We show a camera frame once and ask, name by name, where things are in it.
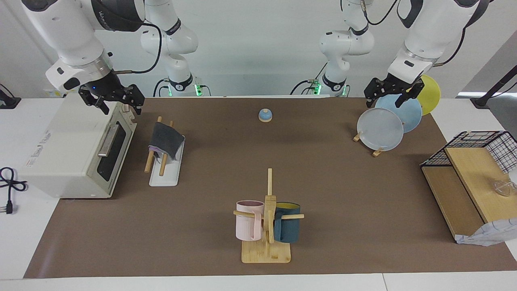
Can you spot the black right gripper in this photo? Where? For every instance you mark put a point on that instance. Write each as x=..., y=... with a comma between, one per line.
x=107, y=89

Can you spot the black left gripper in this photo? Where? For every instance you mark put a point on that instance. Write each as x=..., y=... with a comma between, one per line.
x=398, y=85

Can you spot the purple and grey towel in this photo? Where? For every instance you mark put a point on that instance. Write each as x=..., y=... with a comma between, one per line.
x=167, y=139

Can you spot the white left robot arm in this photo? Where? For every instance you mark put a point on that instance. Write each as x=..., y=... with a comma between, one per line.
x=436, y=28

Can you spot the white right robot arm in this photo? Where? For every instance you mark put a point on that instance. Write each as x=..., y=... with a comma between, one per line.
x=68, y=32

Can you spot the wooden plate rack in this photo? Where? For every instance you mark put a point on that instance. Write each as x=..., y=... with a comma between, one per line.
x=377, y=153

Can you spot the white towel rack wooden rods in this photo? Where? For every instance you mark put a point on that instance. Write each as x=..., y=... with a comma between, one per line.
x=165, y=178

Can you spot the light blue plate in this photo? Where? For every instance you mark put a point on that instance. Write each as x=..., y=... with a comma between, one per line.
x=408, y=117

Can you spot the translucent white plate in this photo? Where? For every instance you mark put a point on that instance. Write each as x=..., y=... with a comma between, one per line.
x=379, y=131

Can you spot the yellow plate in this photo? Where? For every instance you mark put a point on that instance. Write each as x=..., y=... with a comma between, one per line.
x=430, y=95

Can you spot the white power strip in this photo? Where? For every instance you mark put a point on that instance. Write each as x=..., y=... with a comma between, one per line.
x=54, y=93

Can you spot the beige toaster oven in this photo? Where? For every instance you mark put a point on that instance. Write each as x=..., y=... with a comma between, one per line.
x=60, y=153

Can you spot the black desk clamp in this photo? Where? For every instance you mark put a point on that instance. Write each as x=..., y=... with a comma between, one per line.
x=8, y=103

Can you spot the blue service bell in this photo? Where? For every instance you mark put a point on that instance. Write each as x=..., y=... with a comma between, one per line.
x=265, y=116

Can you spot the brown table mat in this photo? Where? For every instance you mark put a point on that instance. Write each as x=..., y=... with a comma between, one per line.
x=202, y=226

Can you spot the clear glass cup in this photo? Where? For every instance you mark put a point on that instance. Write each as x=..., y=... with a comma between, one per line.
x=503, y=188

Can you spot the dark teal mug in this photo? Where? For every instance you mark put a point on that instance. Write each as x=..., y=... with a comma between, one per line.
x=288, y=230

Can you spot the pink mug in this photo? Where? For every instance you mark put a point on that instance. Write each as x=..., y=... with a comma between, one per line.
x=244, y=226

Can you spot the wooden mug tree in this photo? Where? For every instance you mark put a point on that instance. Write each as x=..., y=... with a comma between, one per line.
x=266, y=254

